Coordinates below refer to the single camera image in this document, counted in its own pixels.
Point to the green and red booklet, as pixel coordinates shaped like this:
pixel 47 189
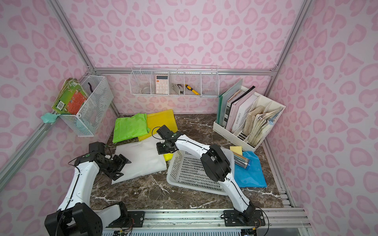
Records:
pixel 71 98

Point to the pink calculator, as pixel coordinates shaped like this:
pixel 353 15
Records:
pixel 162 84

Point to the golden yellow folded raincoat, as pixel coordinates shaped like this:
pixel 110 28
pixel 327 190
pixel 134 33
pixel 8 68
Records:
pixel 159 119

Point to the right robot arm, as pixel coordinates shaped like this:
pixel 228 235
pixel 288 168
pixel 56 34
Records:
pixel 215 163

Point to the mint green wall hook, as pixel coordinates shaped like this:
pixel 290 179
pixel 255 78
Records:
pixel 49 118

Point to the green folded raincoat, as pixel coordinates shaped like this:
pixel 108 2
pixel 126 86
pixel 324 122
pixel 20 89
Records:
pixel 130 127

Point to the yellow utility knife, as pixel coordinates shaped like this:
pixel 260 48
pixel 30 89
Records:
pixel 192 89

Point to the white wire wall shelf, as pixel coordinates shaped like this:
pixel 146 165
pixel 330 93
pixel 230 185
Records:
pixel 204 80

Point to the blue lidded pen tube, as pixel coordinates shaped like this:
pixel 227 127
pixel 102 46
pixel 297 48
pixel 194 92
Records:
pixel 242 161

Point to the silver stapler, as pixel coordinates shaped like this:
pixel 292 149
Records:
pixel 178 89

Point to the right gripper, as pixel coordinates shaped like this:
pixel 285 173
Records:
pixel 163 146

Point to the white raincoat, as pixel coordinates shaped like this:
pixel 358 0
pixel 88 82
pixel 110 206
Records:
pixel 144 159

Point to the blue folded raincoat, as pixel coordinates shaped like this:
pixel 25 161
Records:
pixel 252 176

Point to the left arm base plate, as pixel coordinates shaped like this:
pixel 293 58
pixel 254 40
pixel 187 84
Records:
pixel 134 219

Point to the white plastic basket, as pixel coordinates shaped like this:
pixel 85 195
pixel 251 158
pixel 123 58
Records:
pixel 186 171

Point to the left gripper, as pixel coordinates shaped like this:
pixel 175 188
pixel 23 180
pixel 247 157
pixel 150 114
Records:
pixel 118 164

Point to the white file organizer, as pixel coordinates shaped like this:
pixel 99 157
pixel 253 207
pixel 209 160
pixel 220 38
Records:
pixel 259 121

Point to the yellow sticky note pad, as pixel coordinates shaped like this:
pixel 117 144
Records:
pixel 237 150

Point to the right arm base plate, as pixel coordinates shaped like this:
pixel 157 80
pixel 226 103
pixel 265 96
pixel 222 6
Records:
pixel 233 218

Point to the white mesh wall basket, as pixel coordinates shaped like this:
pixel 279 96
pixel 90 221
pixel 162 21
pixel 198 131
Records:
pixel 88 119

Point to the pink binder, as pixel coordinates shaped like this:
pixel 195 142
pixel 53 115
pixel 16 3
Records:
pixel 239 111

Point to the green folder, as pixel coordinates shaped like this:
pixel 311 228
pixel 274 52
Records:
pixel 223 98

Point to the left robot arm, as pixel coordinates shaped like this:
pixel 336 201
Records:
pixel 74 217

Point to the bright yellow raincoat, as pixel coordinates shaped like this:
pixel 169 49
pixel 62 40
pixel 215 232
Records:
pixel 168 156

